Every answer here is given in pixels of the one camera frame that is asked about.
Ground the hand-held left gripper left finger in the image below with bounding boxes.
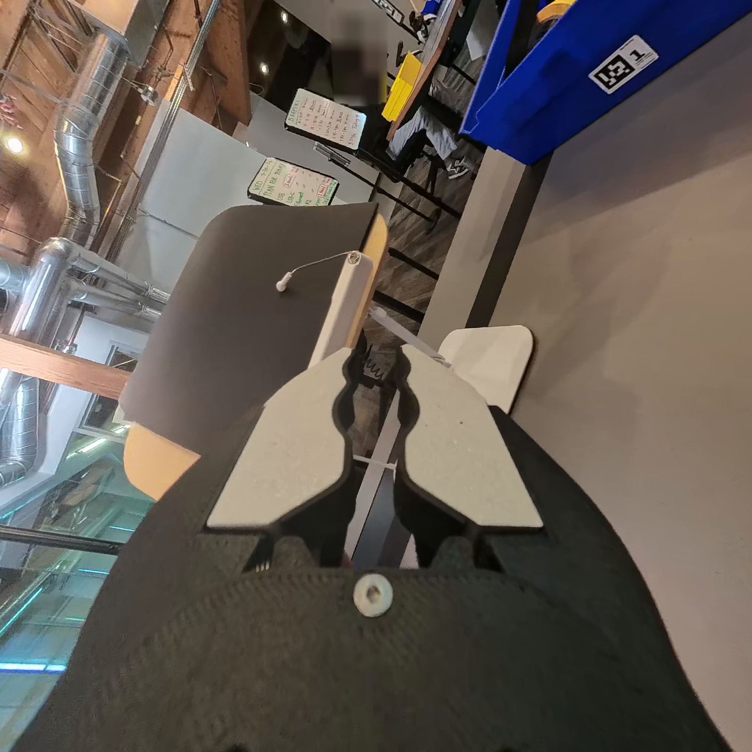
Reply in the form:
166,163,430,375
206,349,360,532

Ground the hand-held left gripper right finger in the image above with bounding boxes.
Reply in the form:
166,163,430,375
396,345,544,537

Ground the blue plastic bin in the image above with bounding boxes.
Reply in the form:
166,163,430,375
461,0,752,165

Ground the white rounded pad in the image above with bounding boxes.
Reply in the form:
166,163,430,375
437,326,535,414

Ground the black wood-rimmed board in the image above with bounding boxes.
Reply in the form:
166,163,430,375
118,202,389,500

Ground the black whiteboard stand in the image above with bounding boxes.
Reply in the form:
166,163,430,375
318,141,471,324

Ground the whiteboard with green writing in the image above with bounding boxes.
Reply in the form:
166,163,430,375
285,89,367,150
247,157,342,209

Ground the yellow bin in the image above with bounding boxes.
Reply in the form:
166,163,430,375
382,50,426,124

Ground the thin wire with white tip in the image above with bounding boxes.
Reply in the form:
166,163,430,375
275,249,359,292

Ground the silver ventilation duct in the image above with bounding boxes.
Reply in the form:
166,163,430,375
0,24,130,494

